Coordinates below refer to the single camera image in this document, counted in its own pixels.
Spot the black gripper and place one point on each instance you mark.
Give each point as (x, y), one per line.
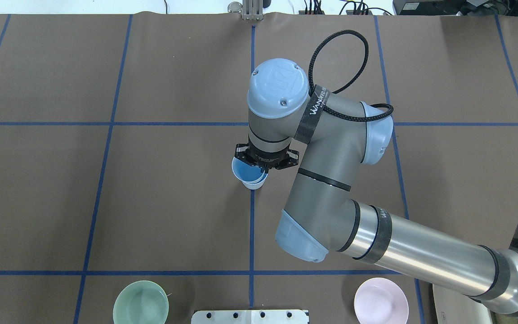
(265, 158)

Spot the light blue cup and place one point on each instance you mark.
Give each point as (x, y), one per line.
(247, 173)
(256, 184)

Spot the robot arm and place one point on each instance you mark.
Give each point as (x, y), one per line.
(293, 123)

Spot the pink bowl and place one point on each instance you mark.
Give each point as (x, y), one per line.
(380, 301)

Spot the green bowl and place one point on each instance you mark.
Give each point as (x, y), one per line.
(141, 302)

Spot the black electronics box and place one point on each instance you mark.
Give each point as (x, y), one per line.
(455, 7)

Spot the cream toaster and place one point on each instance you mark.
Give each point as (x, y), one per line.
(454, 308)

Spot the aluminium frame post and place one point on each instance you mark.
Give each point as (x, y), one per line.
(252, 10)

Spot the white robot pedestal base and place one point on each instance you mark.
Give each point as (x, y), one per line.
(283, 316)

